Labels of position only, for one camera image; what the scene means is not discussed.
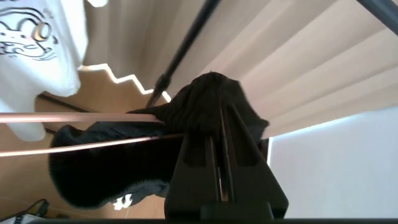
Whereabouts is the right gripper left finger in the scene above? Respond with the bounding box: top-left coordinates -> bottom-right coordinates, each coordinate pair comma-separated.
164,132 -> 223,220

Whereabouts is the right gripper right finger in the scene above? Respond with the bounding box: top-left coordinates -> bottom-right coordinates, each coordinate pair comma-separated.
219,101 -> 290,220

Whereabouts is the black garment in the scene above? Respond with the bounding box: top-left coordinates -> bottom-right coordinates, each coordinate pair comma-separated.
47,70 -> 271,210

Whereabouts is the pink clothes hanger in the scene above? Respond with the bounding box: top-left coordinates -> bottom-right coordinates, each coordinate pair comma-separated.
0,111 -> 186,158

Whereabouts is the white printed t-shirt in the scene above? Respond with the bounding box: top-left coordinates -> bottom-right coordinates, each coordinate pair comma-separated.
0,0 -> 108,142

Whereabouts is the black clothes rack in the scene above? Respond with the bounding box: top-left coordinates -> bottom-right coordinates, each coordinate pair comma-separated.
36,0 -> 398,135

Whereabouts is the beige curtain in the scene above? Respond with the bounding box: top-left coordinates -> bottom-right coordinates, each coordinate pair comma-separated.
82,0 -> 398,139

